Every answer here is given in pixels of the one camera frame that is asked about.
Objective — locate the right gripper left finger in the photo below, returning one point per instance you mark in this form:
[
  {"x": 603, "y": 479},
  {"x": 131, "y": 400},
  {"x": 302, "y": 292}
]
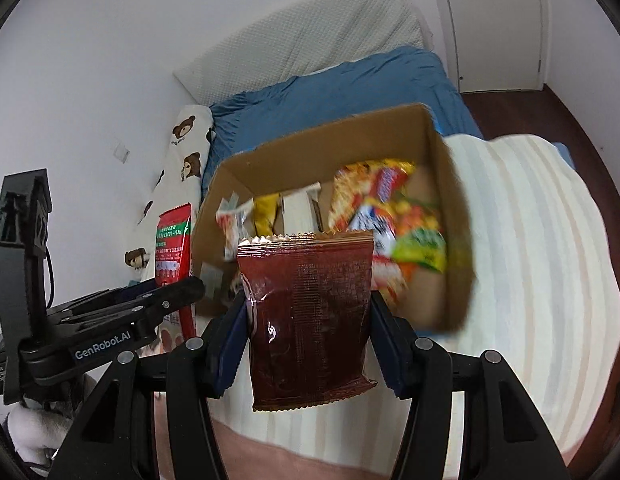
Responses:
[{"x": 114, "y": 435}]

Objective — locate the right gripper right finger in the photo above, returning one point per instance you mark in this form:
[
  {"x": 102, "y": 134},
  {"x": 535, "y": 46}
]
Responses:
[{"x": 504, "y": 435}]

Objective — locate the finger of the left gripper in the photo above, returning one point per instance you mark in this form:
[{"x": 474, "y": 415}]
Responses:
[
  {"x": 150, "y": 308},
  {"x": 110, "y": 297}
]

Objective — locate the long red sachet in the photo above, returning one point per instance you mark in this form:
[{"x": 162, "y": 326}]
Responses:
[{"x": 172, "y": 264}]

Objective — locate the cranberry oat cookie packet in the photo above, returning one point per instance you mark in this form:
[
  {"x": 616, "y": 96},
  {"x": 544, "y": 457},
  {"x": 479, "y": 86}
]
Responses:
[{"x": 235, "y": 222}]

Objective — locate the yellow snack bag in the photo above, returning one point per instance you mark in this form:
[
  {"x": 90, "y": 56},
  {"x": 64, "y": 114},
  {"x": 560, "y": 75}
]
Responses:
[{"x": 264, "y": 213}]

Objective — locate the dark red snack packet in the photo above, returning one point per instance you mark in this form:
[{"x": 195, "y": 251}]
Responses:
[{"x": 306, "y": 297}]

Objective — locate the white wafer packet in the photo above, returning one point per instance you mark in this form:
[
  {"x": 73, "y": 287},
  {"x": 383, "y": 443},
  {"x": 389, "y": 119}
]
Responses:
[{"x": 301, "y": 210}]

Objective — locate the green fruit candy bag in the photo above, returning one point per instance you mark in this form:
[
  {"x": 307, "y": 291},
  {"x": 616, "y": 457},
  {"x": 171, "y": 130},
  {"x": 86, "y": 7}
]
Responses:
[{"x": 419, "y": 236}]

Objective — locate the large noodle snack bag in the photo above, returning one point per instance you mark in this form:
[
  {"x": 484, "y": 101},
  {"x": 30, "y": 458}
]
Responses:
[{"x": 361, "y": 200}]

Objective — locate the white bear print pillow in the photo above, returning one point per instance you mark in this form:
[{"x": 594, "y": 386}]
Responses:
[{"x": 179, "y": 183}]

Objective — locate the striped pink cat blanket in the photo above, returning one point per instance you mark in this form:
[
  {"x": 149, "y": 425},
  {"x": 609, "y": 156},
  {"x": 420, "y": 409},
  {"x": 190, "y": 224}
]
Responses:
[{"x": 545, "y": 297}]

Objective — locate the orange panda snack bag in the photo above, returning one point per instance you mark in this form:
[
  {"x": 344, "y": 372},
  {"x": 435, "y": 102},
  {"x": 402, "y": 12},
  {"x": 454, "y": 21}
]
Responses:
[{"x": 391, "y": 278}]

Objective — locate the blue bed sheet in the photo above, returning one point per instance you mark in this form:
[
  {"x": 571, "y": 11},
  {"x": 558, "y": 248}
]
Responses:
[{"x": 406, "y": 75}]

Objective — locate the open cardboard milk box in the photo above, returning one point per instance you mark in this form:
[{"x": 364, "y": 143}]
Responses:
[{"x": 433, "y": 301}]

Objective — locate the grey dotted pillow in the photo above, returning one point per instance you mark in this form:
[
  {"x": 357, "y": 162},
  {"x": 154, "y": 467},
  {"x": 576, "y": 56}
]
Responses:
[{"x": 301, "y": 39}]

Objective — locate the white door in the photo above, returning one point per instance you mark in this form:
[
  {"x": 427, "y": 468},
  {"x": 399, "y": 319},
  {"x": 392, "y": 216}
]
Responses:
[{"x": 495, "y": 45}]

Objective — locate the wall socket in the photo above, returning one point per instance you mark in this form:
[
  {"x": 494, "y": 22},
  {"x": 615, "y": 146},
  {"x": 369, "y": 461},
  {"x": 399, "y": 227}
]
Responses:
[{"x": 121, "y": 152}]

